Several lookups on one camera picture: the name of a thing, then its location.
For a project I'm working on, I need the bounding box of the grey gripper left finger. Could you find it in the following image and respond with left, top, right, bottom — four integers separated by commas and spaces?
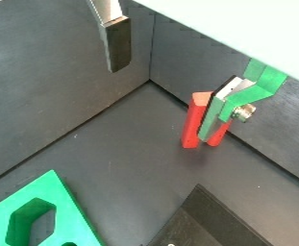
85, 0, 130, 73

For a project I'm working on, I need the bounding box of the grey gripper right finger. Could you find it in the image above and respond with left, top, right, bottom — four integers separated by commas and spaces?
197, 59, 287, 141

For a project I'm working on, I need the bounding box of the red square-circle peg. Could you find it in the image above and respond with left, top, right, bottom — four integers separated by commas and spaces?
181, 91, 231, 148

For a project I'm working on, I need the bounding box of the green shape sorting board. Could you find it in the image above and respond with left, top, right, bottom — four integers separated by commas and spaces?
0, 170, 104, 246

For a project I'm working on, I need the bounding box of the black peg holder stand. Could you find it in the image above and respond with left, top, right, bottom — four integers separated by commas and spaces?
148, 184, 273, 246

